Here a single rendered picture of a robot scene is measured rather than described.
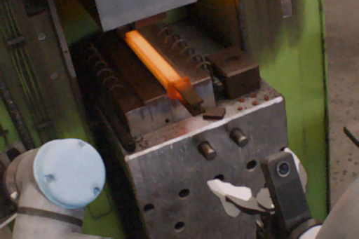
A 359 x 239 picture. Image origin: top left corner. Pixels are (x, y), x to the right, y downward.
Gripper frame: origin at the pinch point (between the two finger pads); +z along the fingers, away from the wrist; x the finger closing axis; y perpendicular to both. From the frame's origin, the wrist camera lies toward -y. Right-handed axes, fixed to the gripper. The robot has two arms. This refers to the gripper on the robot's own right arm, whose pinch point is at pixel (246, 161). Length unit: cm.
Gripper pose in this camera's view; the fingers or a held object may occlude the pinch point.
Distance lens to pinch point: 96.7
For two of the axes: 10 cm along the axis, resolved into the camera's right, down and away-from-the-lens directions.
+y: 1.7, 8.3, 5.4
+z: -3.8, -4.5, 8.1
